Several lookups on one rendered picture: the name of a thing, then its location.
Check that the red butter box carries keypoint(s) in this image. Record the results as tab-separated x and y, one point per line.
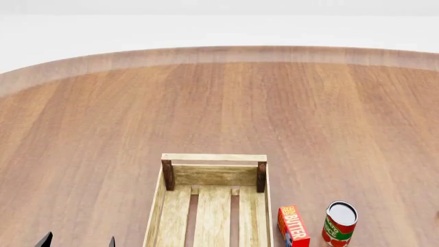
293	227

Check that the tomato sauce can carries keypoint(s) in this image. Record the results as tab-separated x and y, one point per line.
339	226

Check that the wooden slatted crate tray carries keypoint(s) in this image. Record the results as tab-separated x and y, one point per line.
212	213

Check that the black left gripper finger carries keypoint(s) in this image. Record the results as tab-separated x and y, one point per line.
45	240
112	242

